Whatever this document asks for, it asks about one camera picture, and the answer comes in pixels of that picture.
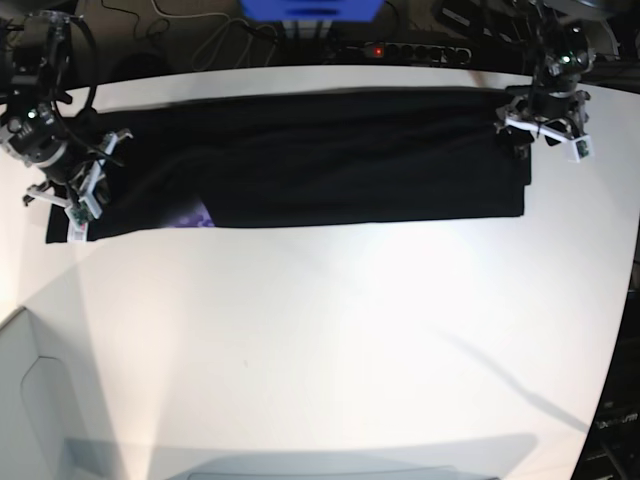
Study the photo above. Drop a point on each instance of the black T-shirt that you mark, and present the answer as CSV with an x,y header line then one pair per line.
x,y
313,159

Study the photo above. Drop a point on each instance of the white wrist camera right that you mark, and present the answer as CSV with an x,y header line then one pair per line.
x,y
87,209

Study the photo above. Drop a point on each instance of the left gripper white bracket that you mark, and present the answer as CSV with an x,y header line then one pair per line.
x,y
558,117

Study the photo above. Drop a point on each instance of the black power strip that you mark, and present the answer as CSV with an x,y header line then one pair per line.
x,y
413,54

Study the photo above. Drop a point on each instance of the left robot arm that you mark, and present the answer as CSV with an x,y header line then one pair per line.
x,y
558,50

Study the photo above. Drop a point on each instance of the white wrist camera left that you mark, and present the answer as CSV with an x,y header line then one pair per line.
x,y
581,149

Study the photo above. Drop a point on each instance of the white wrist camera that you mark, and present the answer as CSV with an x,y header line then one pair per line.
x,y
581,149
87,209

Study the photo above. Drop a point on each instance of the blue plastic box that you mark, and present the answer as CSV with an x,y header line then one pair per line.
x,y
311,10

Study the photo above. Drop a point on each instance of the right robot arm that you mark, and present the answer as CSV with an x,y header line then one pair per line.
x,y
34,131

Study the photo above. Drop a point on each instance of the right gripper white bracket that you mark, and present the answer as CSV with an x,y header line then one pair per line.
x,y
70,183

